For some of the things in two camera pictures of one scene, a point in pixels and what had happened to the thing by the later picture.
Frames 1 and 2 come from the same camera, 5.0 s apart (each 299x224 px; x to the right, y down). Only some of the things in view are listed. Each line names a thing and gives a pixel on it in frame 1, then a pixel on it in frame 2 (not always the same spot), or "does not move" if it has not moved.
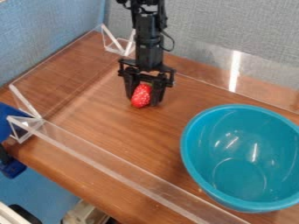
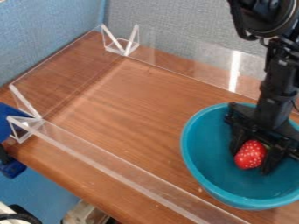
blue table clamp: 11,169 does not move
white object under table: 84,213 does not move
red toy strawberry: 140,97 → 250,155
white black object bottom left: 13,214 does not move
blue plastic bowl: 239,153 does not move
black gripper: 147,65 → 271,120
